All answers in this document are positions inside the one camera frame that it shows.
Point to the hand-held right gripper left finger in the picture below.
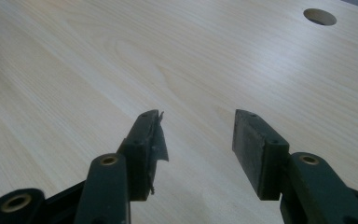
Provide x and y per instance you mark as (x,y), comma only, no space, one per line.
(138,155)

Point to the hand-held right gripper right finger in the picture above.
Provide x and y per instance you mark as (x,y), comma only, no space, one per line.
(261,155)

